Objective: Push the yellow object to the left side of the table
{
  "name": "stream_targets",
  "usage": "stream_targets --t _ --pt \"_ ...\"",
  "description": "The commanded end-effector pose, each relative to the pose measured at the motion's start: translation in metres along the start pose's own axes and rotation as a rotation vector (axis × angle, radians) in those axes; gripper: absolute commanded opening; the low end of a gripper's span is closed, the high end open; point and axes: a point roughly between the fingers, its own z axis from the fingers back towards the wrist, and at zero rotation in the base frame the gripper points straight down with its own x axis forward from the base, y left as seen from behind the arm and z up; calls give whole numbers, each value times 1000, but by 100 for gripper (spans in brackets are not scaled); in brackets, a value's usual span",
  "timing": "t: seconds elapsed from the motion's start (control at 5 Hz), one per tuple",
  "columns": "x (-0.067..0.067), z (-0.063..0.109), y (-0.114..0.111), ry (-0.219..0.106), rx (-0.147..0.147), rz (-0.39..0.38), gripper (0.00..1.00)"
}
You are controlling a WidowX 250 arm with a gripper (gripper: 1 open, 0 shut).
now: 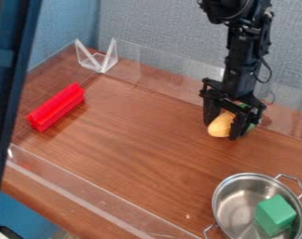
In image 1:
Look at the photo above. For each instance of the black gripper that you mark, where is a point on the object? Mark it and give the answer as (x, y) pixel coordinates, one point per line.
(246, 106)

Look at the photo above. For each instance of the yellow green toy corn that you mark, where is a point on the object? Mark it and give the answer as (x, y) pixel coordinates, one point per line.
(220, 127)

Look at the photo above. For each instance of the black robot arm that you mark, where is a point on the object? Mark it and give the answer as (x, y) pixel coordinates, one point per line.
(249, 19)

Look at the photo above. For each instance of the clear acrylic back barrier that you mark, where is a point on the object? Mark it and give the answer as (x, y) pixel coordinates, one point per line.
(177, 77)

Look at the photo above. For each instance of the clear acrylic barrier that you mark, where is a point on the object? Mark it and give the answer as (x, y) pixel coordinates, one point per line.
(110, 207)
(177, 77)

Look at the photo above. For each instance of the silver metal pot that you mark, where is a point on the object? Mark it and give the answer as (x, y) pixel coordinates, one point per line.
(236, 198)

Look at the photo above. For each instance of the green wooden cube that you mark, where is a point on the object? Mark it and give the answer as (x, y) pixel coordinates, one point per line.
(274, 215)

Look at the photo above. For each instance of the red plastic block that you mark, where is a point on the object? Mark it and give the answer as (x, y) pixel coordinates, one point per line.
(44, 116)

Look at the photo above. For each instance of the clear acrylic front barrier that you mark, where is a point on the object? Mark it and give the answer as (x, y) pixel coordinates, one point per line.
(110, 207)

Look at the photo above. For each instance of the clear acrylic corner bracket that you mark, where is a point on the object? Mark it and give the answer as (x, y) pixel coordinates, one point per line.
(97, 61)

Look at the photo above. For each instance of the blue black camera-side pole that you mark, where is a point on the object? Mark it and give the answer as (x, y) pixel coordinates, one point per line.
(20, 16)

